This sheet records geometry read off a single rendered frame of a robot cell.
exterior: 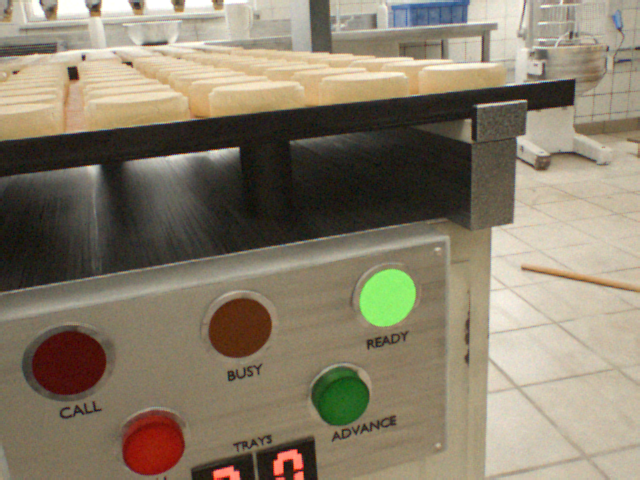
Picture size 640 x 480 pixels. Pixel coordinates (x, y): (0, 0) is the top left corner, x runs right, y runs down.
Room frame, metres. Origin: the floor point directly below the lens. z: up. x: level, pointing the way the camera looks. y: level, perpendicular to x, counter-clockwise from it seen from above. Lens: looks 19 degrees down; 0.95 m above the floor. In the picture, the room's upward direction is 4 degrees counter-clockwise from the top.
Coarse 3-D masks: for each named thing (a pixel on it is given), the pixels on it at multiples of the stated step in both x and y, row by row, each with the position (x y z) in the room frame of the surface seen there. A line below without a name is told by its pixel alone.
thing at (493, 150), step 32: (416, 128) 0.39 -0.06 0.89; (448, 128) 0.35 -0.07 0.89; (480, 128) 0.32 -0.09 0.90; (512, 128) 0.33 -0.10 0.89; (352, 160) 0.49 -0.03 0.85; (384, 160) 0.43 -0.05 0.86; (416, 160) 0.39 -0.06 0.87; (448, 160) 0.35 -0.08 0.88; (480, 160) 0.33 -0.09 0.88; (512, 160) 0.34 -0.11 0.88; (416, 192) 0.39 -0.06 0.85; (448, 192) 0.35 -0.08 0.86; (480, 192) 0.33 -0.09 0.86; (512, 192) 0.34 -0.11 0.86; (480, 224) 0.33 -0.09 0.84
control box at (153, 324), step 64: (256, 256) 0.31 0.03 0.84; (320, 256) 0.31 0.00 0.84; (384, 256) 0.31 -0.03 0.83; (448, 256) 0.33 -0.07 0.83; (0, 320) 0.26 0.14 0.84; (64, 320) 0.26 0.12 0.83; (128, 320) 0.27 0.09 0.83; (192, 320) 0.28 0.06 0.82; (320, 320) 0.30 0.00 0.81; (448, 320) 0.33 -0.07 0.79; (0, 384) 0.25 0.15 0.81; (128, 384) 0.27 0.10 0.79; (192, 384) 0.28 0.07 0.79; (256, 384) 0.29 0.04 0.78; (384, 384) 0.31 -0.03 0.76; (448, 384) 0.33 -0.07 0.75; (0, 448) 0.25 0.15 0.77; (64, 448) 0.26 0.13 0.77; (192, 448) 0.28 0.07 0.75; (256, 448) 0.29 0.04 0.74; (320, 448) 0.30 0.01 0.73; (384, 448) 0.31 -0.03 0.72; (448, 448) 0.33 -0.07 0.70
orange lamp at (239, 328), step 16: (224, 304) 0.28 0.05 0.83; (240, 304) 0.29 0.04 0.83; (256, 304) 0.29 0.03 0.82; (224, 320) 0.28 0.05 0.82; (240, 320) 0.29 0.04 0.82; (256, 320) 0.29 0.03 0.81; (224, 336) 0.28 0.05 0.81; (240, 336) 0.28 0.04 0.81; (256, 336) 0.29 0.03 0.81; (224, 352) 0.28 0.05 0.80; (240, 352) 0.28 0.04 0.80
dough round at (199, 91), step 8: (200, 80) 0.41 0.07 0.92; (208, 80) 0.40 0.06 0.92; (216, 80) 0.40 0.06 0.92; (224, 80) 0.40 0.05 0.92; (232, 80) 0.39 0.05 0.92; (240, 80) 0.39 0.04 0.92; (248, 80) 0.38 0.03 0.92; (256, 80) 0.38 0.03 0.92; (264, 80) 0.39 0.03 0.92; (192, 88) 0.38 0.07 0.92; (200, 88) 0.38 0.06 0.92; (208, 88) 0.37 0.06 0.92; (192, 96) 0.38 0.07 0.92; (200, 96) 0.38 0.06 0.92; (208, 96) 0.37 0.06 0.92; (192, 104) 0.39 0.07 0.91; (200, 104) 0.38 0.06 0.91; (208, 104) 0.37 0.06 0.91; (192, 112) 0.39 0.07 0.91; (200, 112) 0.38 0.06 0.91; (208, 112) 0.38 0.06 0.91
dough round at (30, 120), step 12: (0, 108) 0.31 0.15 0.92; (12, 108) 0.31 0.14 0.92; (24, 108) 0.31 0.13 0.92; (36, 108) 0.30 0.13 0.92; (48, 108) 0.30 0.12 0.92; (0, 120) 0.28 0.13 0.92; (12, 120) 0.28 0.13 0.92; (24, 120) 0.29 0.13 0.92; (36, 120) 0.29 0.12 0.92; (48, 120) 0.30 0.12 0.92; (60, 120) 0.31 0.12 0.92; (0, 132) 0.28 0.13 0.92; (12, 132) 0.28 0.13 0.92; (24, 132) 0.29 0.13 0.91; (36, 132) 0.29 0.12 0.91; (48, 132) 0.29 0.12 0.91; (60, 132) 0.30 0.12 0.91
